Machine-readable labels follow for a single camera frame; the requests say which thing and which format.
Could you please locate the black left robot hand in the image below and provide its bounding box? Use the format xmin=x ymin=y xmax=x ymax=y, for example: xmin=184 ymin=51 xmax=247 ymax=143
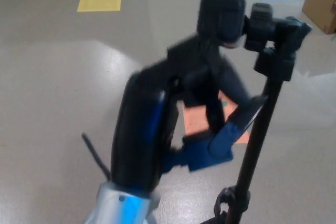
xmin=109 ymin=34 xmax=269 ymax=192

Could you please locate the black extendable phone stand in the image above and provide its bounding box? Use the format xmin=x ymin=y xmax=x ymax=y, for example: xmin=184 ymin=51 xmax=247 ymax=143
xmin=197 ymin=0 xmax=313 ymax=224

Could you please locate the orange paper sheet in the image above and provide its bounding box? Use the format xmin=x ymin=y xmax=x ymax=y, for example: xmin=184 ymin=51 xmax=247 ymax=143
xmin=183 ymin=90 xmax=252 ymax=145

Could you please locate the brown cardboard box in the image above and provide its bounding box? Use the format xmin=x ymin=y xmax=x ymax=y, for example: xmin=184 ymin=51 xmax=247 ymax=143
xmin=301 ymin=0 xmax=336 ymax=35

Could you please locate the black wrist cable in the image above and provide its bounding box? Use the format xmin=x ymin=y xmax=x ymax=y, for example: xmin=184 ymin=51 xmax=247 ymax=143
xmin=81 ymin=132 xmax=111 ymax=180

